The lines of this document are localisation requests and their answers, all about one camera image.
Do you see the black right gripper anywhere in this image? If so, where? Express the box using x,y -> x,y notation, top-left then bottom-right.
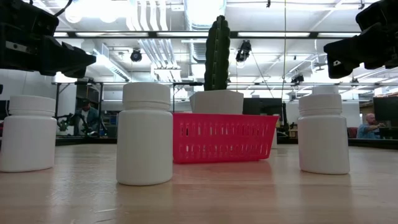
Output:
323,22 -> 398,80

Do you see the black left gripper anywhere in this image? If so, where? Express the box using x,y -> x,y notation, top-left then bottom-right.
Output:
0,23 -> 97,80

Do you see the white pill bottle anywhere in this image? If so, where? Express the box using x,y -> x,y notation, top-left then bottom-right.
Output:
0,95 -> 58,173
297,93 -> 351,175
116,82 -> 174,187

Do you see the red plastic basket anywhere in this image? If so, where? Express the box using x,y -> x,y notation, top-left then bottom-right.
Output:
172,112 -> 280,165

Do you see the person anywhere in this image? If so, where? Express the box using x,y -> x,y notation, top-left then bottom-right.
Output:
73,98 -> 101,137
356,113 -> 386,139

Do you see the black computer monitor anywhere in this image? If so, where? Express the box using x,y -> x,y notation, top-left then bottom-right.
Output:
243,98 -> 283,116
373,96 -> 398,123

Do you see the black overhead beam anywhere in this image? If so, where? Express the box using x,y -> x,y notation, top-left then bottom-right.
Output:
52,30 -> 363,39

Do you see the green cactus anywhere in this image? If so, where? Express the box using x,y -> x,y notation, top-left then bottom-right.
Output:
203,14 -> 231,91

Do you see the white hexagonal plant pot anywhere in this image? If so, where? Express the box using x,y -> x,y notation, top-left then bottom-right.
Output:
189,89 -> 245,115

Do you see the thin hanging cable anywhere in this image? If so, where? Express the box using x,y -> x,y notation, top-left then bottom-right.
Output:
281,0 -> 287,100

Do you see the black aluminium table frame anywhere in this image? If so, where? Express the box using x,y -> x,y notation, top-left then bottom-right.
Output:
55,136 -> 398,150

